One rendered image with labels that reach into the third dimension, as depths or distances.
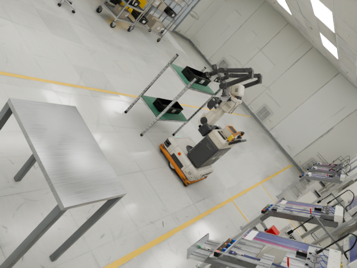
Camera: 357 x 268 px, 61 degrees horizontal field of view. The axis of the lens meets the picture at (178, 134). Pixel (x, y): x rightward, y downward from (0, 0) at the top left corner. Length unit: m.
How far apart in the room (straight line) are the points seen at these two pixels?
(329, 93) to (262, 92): 2.12
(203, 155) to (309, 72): 7.72
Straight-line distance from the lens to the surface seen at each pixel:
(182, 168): 4.03
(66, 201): 1.57
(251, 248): 2.65
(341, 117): 10.94
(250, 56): 11.68
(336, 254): 2.68
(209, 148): 3.89
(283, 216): 3.73
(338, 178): 6.91
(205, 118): 4.07
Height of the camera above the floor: 1.90
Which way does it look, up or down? 22 degrees down
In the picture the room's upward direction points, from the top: 46 degrees clockwise
